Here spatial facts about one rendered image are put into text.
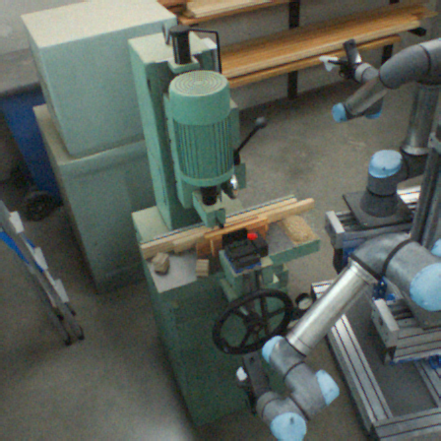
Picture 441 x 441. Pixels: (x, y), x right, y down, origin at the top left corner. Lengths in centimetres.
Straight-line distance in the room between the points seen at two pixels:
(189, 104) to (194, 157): 18
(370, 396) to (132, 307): 134
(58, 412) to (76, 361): 28
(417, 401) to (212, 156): 135
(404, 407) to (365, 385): 17
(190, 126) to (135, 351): 150
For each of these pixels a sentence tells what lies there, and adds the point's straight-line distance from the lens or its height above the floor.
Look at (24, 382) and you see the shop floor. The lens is 283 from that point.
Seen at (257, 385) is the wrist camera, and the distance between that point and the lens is 147.
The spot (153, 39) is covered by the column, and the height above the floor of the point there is 152.
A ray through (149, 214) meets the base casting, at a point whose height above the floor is 80.
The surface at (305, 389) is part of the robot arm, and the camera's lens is 136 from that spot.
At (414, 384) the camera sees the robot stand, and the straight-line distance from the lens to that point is 242.
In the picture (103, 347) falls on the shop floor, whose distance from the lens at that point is 282.
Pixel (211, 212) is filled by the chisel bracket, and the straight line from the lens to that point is 176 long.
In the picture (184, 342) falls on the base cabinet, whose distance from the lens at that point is 198.
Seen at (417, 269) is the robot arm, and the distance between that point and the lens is 130.
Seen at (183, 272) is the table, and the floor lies 90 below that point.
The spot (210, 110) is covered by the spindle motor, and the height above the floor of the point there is 146.
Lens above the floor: 218
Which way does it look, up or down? 41 degrees down
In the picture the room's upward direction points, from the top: 4 degrees counter-clockwise
